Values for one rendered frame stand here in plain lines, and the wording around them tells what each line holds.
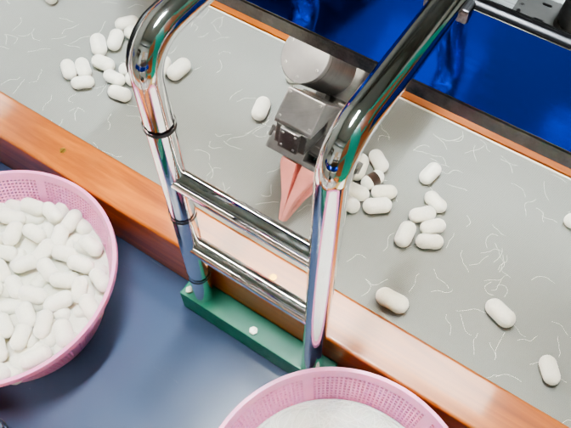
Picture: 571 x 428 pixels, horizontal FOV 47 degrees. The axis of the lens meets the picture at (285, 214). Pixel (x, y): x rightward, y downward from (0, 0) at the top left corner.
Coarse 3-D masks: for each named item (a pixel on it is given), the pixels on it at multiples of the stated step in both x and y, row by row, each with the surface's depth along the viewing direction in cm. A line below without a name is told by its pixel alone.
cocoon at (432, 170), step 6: (432, 162) 81; (426, 168) 81; (432, 168) 80; (438, 168) 81; (420, 174) 81; (426, 174) 80; (432, 174) 80; (438, 174) 81; (420, 180) 81; (426, 180) 80; (432, 180) 80
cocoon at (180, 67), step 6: (180, 60) 89; (186, 60) 89; (174, 66) 89; (180, 66) 89; (186, 66) 89; (168, 72) 89; (174, 72) 88; (180, 72) 89; (186, 72) 90; (174, 78) 89; (180, 78) 90
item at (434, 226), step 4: (428, 220) 77; (432, 220) 77; (436, 220) 77; (440, 220) 77; (424, 224) 77; (428, 224) 76; (432, 224) 76; (436, 224) 76; (440, 224) 76; (444, 224) 77; (420, 228) 77; (424, 228) 76; (428, 228) 76; (432, 228) 76; (436, 228) 76; (440, 228) 77; (444, 228) 77; (424, 232) 77; (428, 232) 77; (432, 232) 77; (436, 232) 77; (440, 232) 77
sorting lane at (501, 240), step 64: (0, 0) 98; (64, 0) 98; (128, 0) 98; (0, 64) 92; (192, 64) 92; (256, 64) 92; (128, 128) 86; (192, 128) 86; (256, 128) 86; (384, 128) 86; (448, 128) 86; (256, 192) 81; (448, 192) 81; (512, 192) 81; (384, 256) 76; (448, 256) 76; (512, 256) 76; (448, 320) 72; (512, 384) 69
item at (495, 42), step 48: (240, 0) 53; (288, 0) 51; (336, 0) 49; (384, 0) 47; (480, 0) 45; (336, 48) 50; (384, 48) 48; (480, 48) 45; (528, 48) 44; (432, 96) 48; (480, 96) 46; (528, 96) 45; (528, 144) 46
